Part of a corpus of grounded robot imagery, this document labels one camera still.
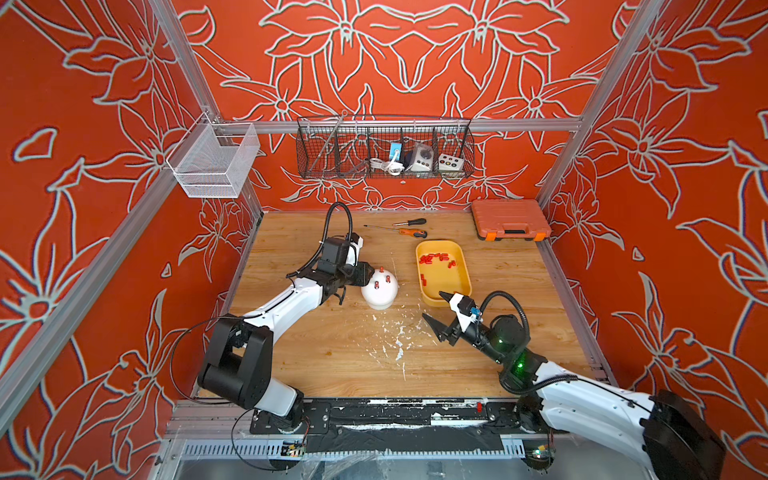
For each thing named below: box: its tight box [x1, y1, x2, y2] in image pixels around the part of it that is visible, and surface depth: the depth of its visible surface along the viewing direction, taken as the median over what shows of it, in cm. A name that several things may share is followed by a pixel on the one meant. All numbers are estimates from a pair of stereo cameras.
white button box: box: [438, 153, 464, 171], surface depth 96 cm
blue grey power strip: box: [390, 142, 402, 161], surface depth 85 cm
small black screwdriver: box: [392, 218, 427, 226], surface depth 119 cm
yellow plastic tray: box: [415, 240, 473, 307], surface depth 103 cm
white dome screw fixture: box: [361, 266, 399, 311], surface depth 89 cm
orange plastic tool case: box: [471, 199, 552, 242], surface depth 116 cm
